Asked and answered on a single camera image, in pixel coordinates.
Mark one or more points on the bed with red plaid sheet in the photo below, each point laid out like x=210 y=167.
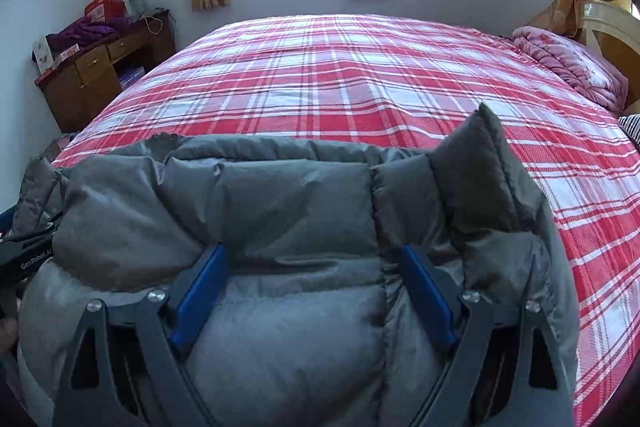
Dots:
x=375 y=72

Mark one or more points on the person's left hand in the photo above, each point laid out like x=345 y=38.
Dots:
x=7 y=337

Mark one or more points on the grey puffer jacket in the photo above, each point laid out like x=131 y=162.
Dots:
x=300 y=207

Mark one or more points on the brown wooden desk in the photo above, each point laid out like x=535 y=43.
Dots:
x=75 y=97

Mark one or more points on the white upright box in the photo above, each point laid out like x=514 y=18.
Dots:
x=42 y=56

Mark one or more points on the red cardboard box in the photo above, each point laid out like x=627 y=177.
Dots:
x=97 y=8

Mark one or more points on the striped pillow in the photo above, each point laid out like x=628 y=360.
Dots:
x=631 y=127

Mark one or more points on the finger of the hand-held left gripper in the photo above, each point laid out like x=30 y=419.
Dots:
x=25 y=238

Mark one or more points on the flat pink white box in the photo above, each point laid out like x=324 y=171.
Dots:
x=66 y=54

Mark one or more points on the stacked boxes under desk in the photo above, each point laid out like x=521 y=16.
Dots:
x=131 y=78

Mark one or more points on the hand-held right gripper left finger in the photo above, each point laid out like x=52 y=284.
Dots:
x=200 y=297

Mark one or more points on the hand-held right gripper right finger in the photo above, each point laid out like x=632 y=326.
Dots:
x=430 y=297

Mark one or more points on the pink folded quilt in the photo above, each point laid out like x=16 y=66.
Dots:
x=570 y=62

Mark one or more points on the purple clothes pile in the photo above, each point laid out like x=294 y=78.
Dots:
x=82 y=32

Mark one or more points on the cream wooden headboard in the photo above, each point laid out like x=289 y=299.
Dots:
x=607 y=37

